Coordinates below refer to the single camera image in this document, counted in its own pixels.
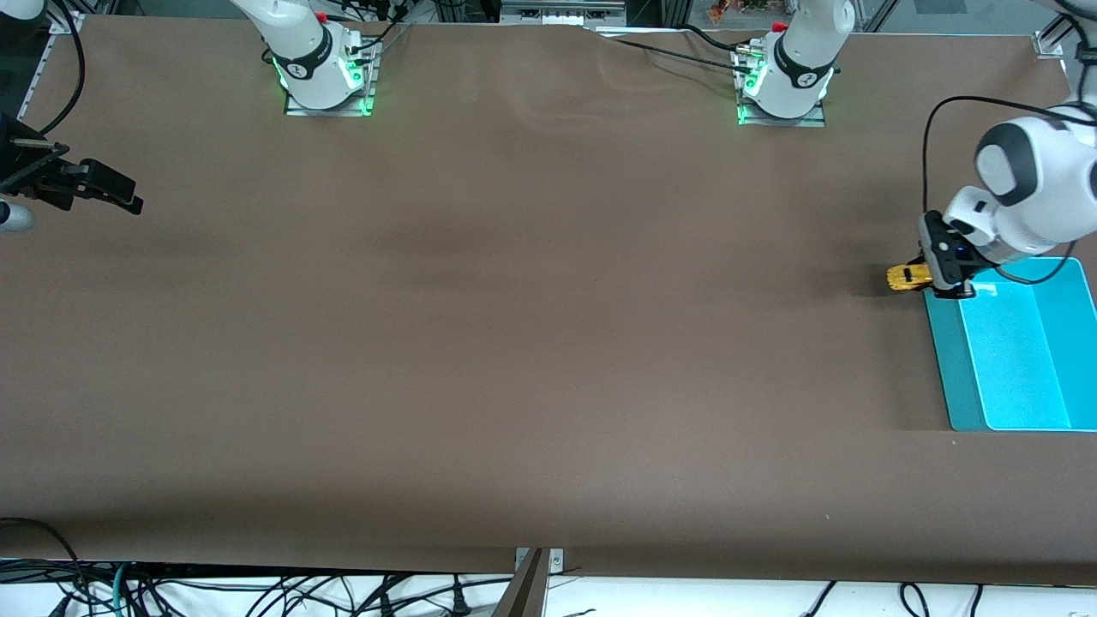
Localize yellow beetle toy car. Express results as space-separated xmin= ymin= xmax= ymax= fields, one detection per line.
xmin=886 ymin=264 xmax=935 ymax=293

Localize teal plastic bin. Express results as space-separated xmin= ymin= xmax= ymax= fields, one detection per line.
xmin=924 ymin=256 xmax=1097 ymax=432

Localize small orange object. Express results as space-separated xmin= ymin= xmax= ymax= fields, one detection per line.
xmin=707 ymin=0 xmax=772 ymax=22

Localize aluminium table edge rail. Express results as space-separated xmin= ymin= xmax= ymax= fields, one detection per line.
xmin=15 ymin=10 xmax=87 ymax=123

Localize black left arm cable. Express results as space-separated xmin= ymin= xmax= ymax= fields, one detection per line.
xmin=921 ymin=95 xmax=1097 ymax=286

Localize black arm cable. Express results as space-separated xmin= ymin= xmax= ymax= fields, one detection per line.
xmin=921 ymin=95 xmax=1097 ymax=286
xmin=34 ymin=0 xmax=87 ymax=160

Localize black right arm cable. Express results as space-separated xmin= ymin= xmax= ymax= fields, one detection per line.
xmin=34 ymin=0 xmax=87 ymax=160

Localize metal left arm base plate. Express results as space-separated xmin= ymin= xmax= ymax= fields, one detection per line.
xmin=735 ymin=47 xmax=828 ymax=128

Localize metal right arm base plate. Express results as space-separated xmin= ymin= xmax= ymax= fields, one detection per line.
xmin=285 ymin=39 xmax=378 ymax=117

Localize short black table cable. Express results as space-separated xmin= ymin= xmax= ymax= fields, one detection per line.
xmin=681 ymin=23 xmax=743 ymax=52

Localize long black table cable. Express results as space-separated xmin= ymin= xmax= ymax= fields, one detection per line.
xmin=596 ymin=33 xmax=757 ymax=78

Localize black looped floor cable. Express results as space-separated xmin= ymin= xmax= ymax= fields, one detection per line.
xmin=0 ymin=517 xmax=87 ymax=617

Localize silver aluminium frame profile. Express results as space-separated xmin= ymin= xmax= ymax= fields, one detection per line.
xmin=500 ymin=0 xmax=628 ymax=27

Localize dark camera stand pole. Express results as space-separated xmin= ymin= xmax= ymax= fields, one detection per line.
xmin=490 ymin=548 xmax=549 ymax=617

